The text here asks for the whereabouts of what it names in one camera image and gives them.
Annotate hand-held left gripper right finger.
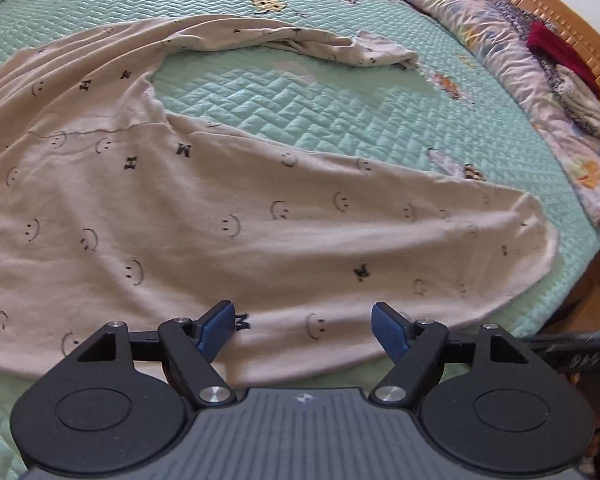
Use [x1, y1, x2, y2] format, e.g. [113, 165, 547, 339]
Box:
[370, 301, 533, 406]

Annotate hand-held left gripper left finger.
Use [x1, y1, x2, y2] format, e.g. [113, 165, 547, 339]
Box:
[75, 300, 237, 407]

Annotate beige smiley print pants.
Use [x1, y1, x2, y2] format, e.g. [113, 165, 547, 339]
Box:
[0, 14, 558, 386]

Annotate green bee print quilted bedspread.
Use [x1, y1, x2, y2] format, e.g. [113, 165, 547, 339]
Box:
[0, 0, 600, 480]

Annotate dark red garment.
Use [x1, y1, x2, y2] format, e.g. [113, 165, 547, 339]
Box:
[527, 21, 600, 101]

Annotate pink floral duvet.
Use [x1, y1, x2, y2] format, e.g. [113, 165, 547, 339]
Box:
[342, 0, 600, 233]

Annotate black white patterned cloth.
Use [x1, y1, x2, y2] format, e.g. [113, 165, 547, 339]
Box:
[490, 0, 581, 96]

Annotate wooden bed headboard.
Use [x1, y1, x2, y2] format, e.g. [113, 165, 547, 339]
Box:
[437, 0, 600, 126]

